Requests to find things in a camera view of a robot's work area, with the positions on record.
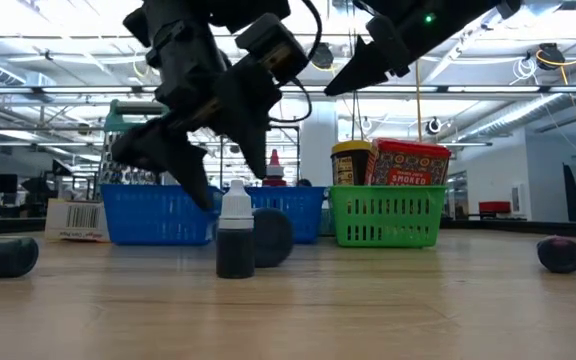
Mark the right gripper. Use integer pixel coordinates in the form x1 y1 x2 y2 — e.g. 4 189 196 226
323 0 449 97

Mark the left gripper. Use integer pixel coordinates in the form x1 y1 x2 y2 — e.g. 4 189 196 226
111 24 282 210

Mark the red food colouring bottle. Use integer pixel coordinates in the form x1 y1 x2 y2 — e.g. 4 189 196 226
262 148 288 188

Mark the yellow-lidded dark jar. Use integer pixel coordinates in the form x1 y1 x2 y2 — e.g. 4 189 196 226
330 140 373 187

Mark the red-lidded smoked paprika tin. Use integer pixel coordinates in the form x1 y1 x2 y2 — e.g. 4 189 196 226
365 138 452 187

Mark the small black dropper bottle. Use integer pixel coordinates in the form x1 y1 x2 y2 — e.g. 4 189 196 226
216 178 257 280

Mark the purple-capped dark colouring bottle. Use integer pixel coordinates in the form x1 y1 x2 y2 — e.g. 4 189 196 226
252 207 295 269

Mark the yellow Corn Pops cereal box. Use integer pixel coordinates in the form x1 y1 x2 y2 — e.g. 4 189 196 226
45 198 112 244

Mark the small green dropper bottle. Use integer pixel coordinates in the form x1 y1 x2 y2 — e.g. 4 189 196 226
0 236 40 279

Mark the small maroon dropper bottle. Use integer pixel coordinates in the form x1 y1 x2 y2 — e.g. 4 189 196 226
536 235 576 275

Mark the teal-framed metal box grater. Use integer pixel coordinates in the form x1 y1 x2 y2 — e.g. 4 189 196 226
98 98 169 186

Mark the blue plastic basket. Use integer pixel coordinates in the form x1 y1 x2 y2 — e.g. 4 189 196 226
100 183 224 246
245 186 327 245

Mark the green plastic basket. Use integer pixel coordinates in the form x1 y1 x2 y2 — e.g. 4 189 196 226
328 184 448 249

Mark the red stool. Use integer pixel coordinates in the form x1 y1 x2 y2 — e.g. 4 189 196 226
478 200 512 217

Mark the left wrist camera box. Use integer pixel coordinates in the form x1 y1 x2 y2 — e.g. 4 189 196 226
235 12 310 85

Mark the black ceiling cable reel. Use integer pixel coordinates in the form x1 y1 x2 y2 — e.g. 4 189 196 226
536 42 568 72

